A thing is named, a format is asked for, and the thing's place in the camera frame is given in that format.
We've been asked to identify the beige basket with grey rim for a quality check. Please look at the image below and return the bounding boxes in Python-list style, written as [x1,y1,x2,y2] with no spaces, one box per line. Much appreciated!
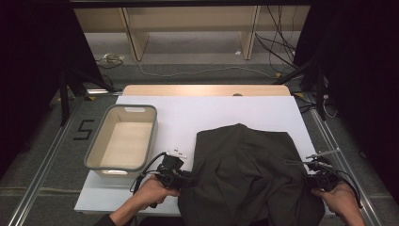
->
[84,104,158,180]

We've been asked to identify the person's dark lap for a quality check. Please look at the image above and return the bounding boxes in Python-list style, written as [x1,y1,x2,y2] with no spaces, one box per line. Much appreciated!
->
[137,216,183,226]

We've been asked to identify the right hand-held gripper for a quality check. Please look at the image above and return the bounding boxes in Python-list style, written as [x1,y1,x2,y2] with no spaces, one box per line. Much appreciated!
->
[304,148,343,193]

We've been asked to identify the beige wooden shelf unit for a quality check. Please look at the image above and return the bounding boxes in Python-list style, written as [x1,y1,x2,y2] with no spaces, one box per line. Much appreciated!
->
[73,6,311,61]

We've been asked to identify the aluminium floor rail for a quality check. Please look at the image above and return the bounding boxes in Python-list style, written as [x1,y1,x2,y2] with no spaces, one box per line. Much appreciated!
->
[302,93,384,226]
[8,97,83,226]

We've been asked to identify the black tripod stand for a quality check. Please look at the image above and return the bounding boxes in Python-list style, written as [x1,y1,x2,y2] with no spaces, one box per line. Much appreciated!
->
[57,67,116,126]
[276,56,328,121]

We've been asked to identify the long white floor cable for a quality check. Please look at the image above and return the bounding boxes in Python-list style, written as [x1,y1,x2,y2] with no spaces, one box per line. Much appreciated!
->
[135,59,280,79]

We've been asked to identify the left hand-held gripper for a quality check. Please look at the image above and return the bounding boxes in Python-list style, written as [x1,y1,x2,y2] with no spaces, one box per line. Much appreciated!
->
[154,150,198,191]

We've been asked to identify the black curtain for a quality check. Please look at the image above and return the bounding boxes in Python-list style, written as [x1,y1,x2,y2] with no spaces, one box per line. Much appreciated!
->
[0,0,104,180]
[295,0,399,202]

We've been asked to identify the black overhead frame beam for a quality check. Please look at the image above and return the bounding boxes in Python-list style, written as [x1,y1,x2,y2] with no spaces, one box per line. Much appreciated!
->
[69,0,314,8]

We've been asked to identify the bundle of black cables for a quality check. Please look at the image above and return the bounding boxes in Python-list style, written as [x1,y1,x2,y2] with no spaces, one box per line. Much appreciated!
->
[254,5,299,74]

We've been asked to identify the person's left hand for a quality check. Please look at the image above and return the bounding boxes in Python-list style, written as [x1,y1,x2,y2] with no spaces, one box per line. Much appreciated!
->
[133,174,182,211]

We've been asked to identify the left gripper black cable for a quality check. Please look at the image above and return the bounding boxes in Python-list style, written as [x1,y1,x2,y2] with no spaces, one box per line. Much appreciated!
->
[130,152,168,194]

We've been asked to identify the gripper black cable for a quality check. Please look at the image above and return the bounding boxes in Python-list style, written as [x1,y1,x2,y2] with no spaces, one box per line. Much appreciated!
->
[326,165,364,210]
[130,152,168,194]

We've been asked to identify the person's right hand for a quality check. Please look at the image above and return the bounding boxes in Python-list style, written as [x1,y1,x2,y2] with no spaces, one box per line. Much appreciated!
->
[311,183,359,218]

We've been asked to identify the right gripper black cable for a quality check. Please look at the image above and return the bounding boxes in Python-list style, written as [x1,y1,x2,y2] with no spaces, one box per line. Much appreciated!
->
[326,165,364,210]

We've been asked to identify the dark grey skirt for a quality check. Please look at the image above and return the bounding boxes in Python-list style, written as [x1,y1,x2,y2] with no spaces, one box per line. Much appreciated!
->
[177,122,326,226]

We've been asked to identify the coiled pale floor cable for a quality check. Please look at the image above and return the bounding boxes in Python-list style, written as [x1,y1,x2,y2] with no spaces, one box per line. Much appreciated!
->
[95,53,126,70]

